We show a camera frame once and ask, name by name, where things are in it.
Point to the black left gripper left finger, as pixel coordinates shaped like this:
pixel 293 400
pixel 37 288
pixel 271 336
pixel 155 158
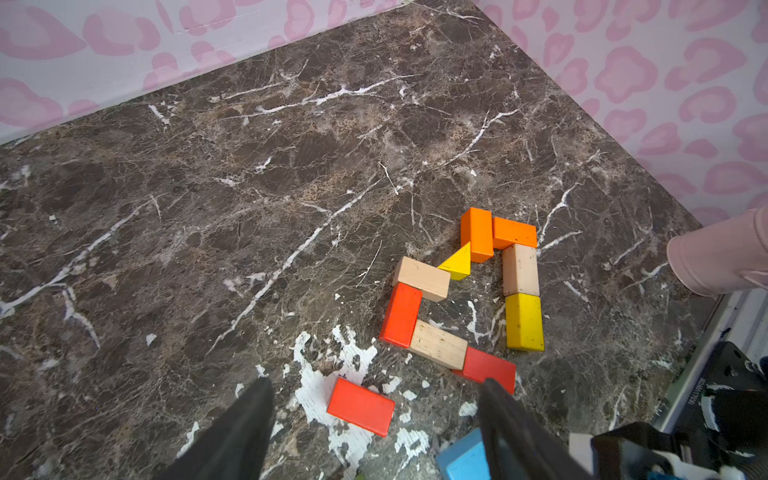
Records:
pixel 236 444

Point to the tan block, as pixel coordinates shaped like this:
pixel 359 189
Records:
pixel 520 270
pixel 438 346
pixel 431 281

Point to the yellow rectangular block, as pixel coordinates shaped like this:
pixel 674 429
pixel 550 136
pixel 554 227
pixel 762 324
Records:
pixel 524 325

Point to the light blue block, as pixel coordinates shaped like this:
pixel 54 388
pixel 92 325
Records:
pixel 465 459

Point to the yellow triangle block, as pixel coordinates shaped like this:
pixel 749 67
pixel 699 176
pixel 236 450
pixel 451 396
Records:
pixel 458 265

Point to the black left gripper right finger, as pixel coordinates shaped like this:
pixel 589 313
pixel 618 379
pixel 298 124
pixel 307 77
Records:
pixel 516 446

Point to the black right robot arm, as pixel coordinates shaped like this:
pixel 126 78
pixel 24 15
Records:
pixel 716 429

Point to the aluminium front rail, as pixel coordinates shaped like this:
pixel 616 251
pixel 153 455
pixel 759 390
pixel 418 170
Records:
pixel 739 318

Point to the orange block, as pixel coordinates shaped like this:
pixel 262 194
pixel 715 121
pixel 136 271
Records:
pixel 507 233
pixel 476 230

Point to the red block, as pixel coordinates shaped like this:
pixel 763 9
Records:
pixel 479 366
pixel 361 407
pixel 401 315

